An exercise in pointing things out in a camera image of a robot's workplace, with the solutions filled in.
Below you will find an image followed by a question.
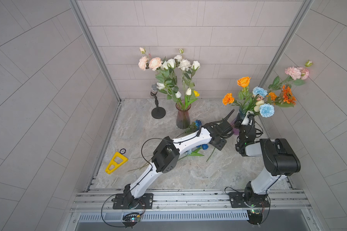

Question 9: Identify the blue purple glass vase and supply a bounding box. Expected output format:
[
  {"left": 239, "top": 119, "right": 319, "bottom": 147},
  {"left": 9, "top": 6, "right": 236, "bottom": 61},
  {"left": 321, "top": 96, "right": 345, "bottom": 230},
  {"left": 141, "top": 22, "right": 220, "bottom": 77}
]
[{"left": 230, "top": 112, "right": 245, "bottom": 135}]

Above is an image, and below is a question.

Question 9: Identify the light blue carnation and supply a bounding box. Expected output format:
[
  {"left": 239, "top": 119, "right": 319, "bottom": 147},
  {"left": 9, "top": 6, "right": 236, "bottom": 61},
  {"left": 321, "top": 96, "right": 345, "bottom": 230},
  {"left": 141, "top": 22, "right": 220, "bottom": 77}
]
[{"left": 127, "top": 148, "right": 217, "bottom": 173}]

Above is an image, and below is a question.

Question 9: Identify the pink glass vase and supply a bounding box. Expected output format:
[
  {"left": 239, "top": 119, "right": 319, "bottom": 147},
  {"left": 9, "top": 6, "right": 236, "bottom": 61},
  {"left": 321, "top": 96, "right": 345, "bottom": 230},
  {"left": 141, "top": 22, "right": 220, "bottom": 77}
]
[{"left": 175, "top": 104, "right": 191, "bottom": 130}]

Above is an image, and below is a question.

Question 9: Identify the blue rose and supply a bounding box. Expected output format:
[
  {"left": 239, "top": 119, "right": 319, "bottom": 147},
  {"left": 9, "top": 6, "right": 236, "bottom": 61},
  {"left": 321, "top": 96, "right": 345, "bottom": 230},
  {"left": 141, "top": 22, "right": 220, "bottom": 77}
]
[{"left": 178, "top": 120, "right": 202, "bottom": 137}]

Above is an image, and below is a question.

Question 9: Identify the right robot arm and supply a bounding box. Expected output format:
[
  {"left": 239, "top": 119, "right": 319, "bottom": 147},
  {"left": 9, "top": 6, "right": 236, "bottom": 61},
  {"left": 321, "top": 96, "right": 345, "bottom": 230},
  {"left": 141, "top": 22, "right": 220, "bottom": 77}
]
[{"left": 234, "top": 112, "right": 301, "bottom": 207}]

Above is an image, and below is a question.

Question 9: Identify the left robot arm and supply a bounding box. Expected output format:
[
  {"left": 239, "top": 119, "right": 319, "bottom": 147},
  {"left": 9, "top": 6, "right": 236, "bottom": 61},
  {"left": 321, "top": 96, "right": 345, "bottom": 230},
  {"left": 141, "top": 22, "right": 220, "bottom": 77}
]
[{"left": 107, "top": 109, "right": 235, "bottom": 207}]

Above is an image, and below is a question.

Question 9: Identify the right vase bouquet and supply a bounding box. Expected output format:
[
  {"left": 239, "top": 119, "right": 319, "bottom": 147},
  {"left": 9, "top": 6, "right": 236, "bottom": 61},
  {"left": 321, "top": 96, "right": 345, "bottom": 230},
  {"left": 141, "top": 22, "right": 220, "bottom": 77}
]
[{"left": 222, "top": 60, "right": 313, "bottom": 118}]

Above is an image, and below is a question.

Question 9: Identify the vase bouquet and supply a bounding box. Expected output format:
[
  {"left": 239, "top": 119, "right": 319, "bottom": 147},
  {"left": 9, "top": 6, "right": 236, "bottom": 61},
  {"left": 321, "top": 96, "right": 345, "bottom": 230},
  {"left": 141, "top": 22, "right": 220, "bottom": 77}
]
[
  {"left": 222, "top": 60, "right": 313, "bottom": 118},
  {"left": 138, "top": 47, "right": 200, "bottom": 111}
]

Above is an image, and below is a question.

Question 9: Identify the left vase bouquet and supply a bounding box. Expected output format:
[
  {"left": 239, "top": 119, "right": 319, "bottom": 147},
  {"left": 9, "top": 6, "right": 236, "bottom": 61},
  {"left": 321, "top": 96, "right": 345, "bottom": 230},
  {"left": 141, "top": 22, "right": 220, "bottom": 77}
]
[{"left": 138, "top": 47, "right": 200, "bottom": 111}]

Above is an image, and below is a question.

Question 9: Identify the black round stand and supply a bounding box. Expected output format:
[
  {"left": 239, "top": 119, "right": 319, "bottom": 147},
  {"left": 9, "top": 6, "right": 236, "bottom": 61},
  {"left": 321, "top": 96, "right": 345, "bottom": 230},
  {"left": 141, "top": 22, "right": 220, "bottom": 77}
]
[{"left": 150, "top": 84, "right": 166, "bottom": 119}]

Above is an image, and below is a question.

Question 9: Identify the right circuit board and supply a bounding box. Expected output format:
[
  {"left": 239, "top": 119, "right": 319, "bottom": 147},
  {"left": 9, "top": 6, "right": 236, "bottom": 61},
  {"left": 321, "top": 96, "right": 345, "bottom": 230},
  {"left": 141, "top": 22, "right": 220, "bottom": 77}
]
[{"left": 247, "top": 209, "right": 263, "bottom": 225}]

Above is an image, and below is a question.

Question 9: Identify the circuit board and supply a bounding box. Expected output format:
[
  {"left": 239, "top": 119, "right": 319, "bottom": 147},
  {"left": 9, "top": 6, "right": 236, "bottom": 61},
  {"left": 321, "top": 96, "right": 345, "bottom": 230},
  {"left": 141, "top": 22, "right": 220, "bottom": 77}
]
[
  {"left": 247, "top": 209, "right": 263, "bottom": 225},
  {"left": 122, "top": 212, "right": 142, "bottom": 228}
]

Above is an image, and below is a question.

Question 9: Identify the yellow plastic piece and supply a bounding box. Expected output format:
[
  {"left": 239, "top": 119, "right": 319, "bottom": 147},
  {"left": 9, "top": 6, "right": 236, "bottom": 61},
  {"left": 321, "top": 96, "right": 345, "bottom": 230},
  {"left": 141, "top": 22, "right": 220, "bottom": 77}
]
[{"left": 105, "top": 152, "right": 129, "bottom": 174}]

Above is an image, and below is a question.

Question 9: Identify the left circuit board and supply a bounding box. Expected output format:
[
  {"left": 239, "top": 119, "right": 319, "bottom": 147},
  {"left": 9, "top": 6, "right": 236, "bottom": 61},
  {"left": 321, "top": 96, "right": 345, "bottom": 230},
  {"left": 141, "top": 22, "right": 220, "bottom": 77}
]
[{"left": 122, "top": 212, "right": 142, "bottom": 228}]

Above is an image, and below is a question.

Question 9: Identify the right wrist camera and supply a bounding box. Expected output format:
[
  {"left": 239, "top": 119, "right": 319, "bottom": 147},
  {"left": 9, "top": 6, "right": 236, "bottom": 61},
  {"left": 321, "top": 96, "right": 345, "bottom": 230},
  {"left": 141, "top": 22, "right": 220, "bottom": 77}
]
[{"left": 241, "top": 111, "right": 254, "bottom": 126}]

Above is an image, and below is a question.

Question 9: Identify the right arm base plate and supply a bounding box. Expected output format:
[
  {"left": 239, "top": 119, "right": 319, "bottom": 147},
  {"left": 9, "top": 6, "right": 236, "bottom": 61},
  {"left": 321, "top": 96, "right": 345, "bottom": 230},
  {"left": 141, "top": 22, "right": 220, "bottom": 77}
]
[{"left": 227, "top": 192, "right": 270, "bottom": 209}]

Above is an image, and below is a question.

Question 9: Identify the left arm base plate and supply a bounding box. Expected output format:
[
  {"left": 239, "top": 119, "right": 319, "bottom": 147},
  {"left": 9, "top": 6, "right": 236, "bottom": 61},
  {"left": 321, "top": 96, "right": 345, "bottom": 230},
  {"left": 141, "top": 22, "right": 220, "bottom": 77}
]
[{"left": 113, "top": 193, "right": 154, "bottom": 209}]

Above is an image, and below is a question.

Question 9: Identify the aluminium rail frame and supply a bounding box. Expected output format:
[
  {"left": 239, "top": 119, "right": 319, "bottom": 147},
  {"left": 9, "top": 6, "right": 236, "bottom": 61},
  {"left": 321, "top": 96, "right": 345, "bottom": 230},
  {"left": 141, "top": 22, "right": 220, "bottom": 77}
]
[{"left": 70, "top": 188, "right": 315, "bottom": 223}]

